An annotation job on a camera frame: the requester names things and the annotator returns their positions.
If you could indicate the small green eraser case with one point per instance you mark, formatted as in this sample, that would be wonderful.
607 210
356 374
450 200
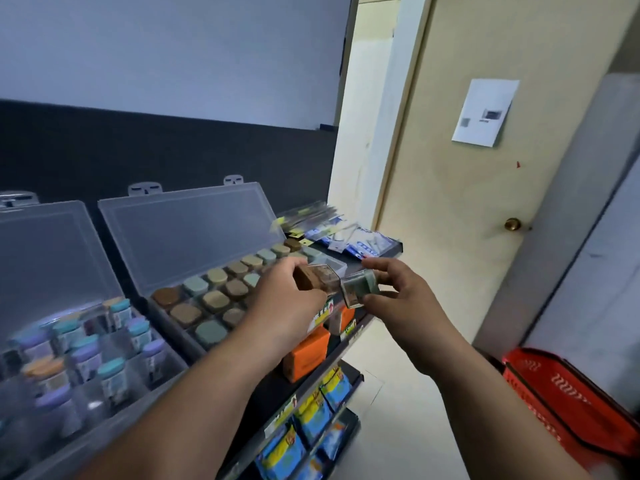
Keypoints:
360 287

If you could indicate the large grey upright panel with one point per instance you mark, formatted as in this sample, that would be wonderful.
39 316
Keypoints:
575 219

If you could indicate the small brown eraser case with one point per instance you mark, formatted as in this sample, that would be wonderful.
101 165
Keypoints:
315 279

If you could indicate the person's right forearm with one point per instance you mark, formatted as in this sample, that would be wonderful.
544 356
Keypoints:
500 424

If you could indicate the black shelf end post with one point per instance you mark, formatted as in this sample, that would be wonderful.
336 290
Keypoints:
327 127

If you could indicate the person's left forearm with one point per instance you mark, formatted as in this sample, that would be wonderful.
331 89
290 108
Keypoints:
190 419

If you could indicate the narrow black shelf back panel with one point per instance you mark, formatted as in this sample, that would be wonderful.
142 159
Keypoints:
175 154

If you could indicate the row of small tubes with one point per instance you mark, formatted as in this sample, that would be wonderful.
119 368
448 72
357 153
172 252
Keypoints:
112 367

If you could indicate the person's left hand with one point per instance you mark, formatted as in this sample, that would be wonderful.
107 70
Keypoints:
285 314

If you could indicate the white door frame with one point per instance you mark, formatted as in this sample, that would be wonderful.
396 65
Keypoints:
380 119

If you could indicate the red bag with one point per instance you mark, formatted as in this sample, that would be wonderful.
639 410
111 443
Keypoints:
565 394

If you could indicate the heap of yellow blue packets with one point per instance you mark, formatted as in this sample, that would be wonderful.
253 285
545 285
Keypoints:
365 242

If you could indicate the orange packet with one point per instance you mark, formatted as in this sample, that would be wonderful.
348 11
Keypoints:
307 357
346 319

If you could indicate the tan door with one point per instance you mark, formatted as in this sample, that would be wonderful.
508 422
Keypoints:
450 194

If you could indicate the white printed paper sheet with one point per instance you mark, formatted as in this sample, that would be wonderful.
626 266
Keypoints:
485 112

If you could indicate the person's right hand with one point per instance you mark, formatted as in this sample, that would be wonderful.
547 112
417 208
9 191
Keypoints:
420 329

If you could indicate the yellow white shelf label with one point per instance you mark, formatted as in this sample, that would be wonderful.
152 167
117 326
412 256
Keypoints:
350 328

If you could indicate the green white shelf label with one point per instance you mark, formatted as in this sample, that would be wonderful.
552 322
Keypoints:
322 312

